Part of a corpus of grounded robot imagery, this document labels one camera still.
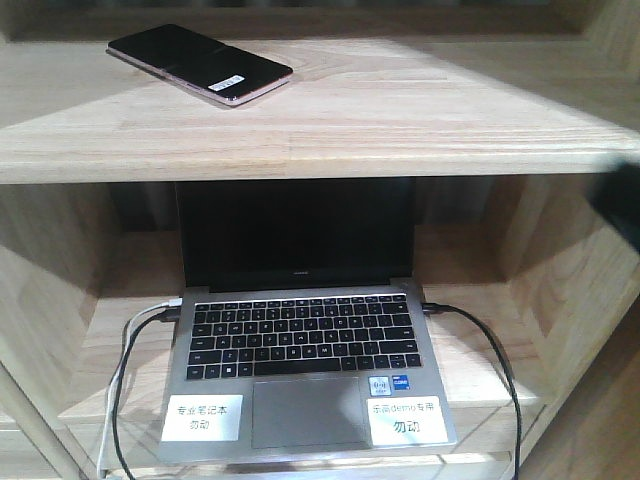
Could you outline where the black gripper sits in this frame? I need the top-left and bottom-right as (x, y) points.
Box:
(589, 161), (639, 235)

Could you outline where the black foldable smartphone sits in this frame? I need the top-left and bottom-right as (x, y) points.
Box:
(107, 24), (293, 107)

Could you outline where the wooden desk shelf unit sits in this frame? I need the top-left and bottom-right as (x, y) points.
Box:
(1, 1), (639, 479)

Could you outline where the grey laptop computer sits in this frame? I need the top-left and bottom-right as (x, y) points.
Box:
(158, 177), (457, 463)

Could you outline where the black laptop cable right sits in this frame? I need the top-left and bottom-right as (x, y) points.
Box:
(422, 302), (524, 480)

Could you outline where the black laptop cable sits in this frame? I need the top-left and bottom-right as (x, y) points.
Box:
(112, 309), (180, 480)
(422, 302), (524, 480)

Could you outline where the white laptop cable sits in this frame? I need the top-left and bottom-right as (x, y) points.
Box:
(97, 297), (182, 479)

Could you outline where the black laptop cable left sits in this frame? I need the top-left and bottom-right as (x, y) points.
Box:
(112, 309), (180, 480)

